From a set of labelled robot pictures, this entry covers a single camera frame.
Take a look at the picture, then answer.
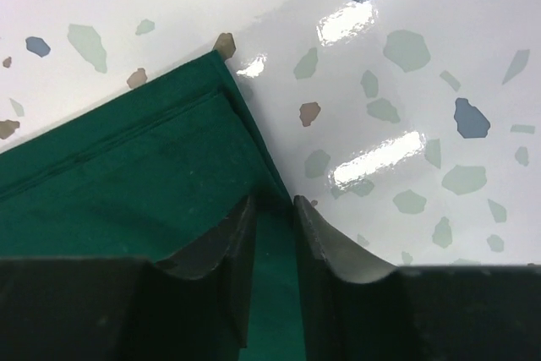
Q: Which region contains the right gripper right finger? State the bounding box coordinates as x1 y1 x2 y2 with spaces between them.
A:
294 196 540 360

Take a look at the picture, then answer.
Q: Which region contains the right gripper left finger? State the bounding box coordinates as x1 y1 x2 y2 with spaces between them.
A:
1 196 257 360

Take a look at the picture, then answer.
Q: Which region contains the green surgical cloth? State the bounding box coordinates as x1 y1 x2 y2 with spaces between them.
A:
1 52 305 360

